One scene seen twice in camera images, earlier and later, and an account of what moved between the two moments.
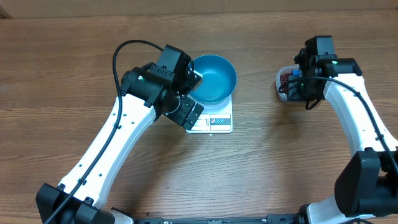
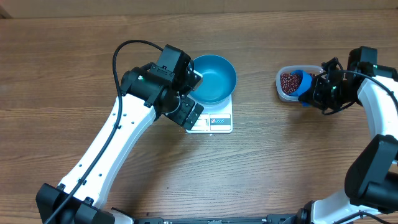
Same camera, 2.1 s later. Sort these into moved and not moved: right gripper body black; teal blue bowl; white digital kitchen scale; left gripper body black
Moved: right gripper body black
Not moved: teal blue bowl; left gripper body black; white digital kitchen scale
